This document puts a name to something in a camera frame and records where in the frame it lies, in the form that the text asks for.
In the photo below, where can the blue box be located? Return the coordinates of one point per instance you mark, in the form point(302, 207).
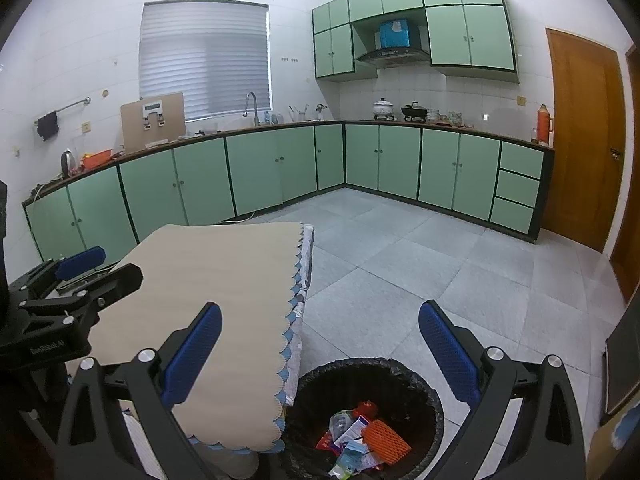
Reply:
point(395, 34)

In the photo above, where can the table with beige cloth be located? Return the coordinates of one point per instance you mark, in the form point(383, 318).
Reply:
point(210, 270)

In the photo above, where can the white carton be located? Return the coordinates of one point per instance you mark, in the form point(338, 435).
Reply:
point(356, 431)

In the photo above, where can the metal kettle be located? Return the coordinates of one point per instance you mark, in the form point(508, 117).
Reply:
point(67, 162)

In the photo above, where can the orange basket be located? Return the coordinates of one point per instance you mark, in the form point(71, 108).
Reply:
point(97, 160)

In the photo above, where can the utensil rack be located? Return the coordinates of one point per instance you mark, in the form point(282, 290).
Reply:
point(298, 114)

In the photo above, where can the wide orange foam net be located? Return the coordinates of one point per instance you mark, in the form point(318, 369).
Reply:
point(385, 440)

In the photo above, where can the brown cardboard box with print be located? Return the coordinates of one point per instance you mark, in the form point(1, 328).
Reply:
point(132, 127)

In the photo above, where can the range hood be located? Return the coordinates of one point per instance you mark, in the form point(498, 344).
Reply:
point(392, 56)

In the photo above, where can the metal towel rail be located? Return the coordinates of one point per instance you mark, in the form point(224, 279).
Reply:
point(75, 105)

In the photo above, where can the black bagged trash bin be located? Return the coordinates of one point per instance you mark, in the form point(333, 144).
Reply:
point(310, 400)

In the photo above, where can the wooden door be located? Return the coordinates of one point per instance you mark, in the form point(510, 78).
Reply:
point(585, 135)
point(631, 185)

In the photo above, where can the blue milk carton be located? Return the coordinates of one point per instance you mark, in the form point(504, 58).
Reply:
point(350, 460)

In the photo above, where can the white window blind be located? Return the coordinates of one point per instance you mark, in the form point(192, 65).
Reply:
point(200, 60)

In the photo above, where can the white pot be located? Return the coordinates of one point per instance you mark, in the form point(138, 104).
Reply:
point(383, 109)

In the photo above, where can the dark towel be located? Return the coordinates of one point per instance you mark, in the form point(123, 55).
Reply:
point(47, 127)

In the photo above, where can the clear plastic wrapper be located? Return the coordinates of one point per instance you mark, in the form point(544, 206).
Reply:
point(340, 422)

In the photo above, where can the green wall cabinets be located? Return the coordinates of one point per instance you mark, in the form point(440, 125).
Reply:
point(470, 35)

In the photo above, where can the black panel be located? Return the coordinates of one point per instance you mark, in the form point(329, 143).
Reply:
point(625, 365)

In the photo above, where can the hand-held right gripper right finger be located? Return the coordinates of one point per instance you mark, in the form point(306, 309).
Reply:
point(450, 355)

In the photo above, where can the metal faucet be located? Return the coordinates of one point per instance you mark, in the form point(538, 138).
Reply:
point(255, 115)

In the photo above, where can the glass jar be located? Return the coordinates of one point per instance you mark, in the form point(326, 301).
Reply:
point(454, 117)

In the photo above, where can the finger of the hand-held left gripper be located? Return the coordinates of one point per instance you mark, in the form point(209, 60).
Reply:
point(80, 261)
point(122, 280)

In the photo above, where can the green base cabinets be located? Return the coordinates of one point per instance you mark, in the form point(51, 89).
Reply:
point(250, 170)

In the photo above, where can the black wok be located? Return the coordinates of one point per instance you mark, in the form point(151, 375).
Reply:
point(414, 111)

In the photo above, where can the red wrapper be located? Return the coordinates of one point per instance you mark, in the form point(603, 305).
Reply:
point(367, 406)

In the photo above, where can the orange thermos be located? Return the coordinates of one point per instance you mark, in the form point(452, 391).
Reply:
point(545, 127)

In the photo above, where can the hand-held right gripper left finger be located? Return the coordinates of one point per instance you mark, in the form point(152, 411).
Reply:
point(190, 352)

